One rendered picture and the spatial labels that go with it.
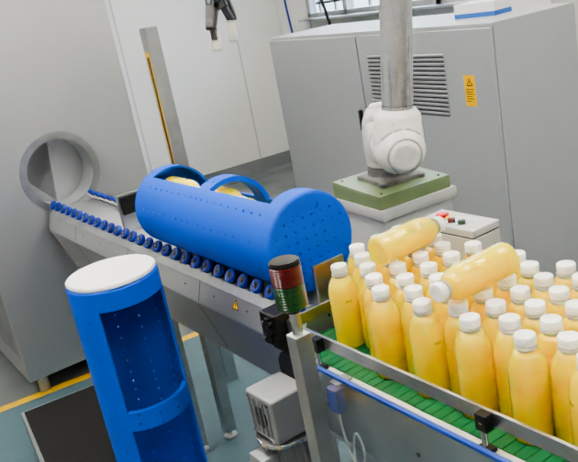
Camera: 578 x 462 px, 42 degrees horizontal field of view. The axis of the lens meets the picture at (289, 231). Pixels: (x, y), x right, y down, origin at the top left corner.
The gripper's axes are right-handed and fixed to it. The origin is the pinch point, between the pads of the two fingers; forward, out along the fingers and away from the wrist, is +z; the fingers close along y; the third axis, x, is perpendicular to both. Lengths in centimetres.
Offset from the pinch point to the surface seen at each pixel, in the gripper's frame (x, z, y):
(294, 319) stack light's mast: -54, 36, -110
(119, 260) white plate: 28, 57, -47
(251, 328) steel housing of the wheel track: -18, 73, -58
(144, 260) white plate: 18, 56, -48
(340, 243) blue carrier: -46, 50, -48
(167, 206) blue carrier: 17, 45, -30
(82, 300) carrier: 28, 58, -70
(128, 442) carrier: 23, 106, -74
